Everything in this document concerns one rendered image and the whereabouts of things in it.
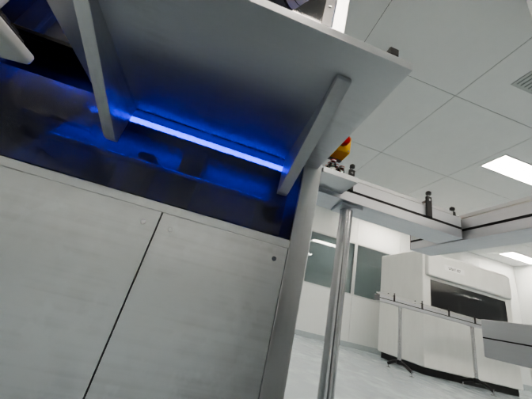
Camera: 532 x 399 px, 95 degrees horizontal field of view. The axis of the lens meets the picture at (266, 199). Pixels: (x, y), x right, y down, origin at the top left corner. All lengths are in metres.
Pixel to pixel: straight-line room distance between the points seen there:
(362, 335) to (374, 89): 5.99
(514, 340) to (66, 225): 1.33
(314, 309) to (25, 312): 5.35
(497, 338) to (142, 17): 1.34
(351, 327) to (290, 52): 5.94
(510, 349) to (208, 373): 0.93
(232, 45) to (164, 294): 0.57
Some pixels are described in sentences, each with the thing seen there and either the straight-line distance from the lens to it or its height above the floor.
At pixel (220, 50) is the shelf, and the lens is 0.58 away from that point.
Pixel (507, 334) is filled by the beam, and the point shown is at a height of 0.51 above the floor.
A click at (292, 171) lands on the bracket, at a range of 0.67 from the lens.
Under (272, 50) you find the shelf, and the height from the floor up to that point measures 0.86.
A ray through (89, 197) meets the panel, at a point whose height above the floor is 0.56.
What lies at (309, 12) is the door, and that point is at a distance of 1.38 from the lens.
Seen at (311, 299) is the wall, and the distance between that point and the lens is 5.74.
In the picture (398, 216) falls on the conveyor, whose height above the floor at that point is 0.85.
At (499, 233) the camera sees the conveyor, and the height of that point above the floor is 0.84.
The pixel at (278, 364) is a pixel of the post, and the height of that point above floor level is 0.30.
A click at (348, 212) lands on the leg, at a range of 1.00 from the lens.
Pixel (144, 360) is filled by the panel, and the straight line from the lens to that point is 0.69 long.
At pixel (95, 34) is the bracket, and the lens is 0.66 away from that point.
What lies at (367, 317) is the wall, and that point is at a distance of 6.40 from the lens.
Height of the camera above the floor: 0.42
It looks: 22 degrees up
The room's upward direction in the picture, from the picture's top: 14 degrees clockwise
